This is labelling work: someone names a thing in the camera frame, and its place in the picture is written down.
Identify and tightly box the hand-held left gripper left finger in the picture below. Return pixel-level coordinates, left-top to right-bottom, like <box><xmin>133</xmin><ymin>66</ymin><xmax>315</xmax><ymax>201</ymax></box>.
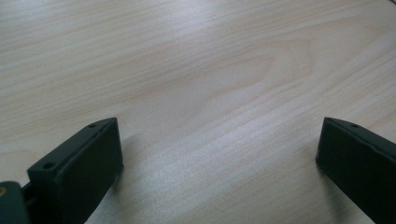
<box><xmin>21</xmin><ymin>117</ymin><xmax>124</xmax><ymax>224</ymax></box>

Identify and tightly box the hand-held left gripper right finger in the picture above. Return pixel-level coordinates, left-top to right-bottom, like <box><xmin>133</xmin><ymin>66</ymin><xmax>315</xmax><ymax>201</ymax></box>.
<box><xmin>315</xmin><ymin>117</ymin><xmax>396</xmax><ymax>224</ymax></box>

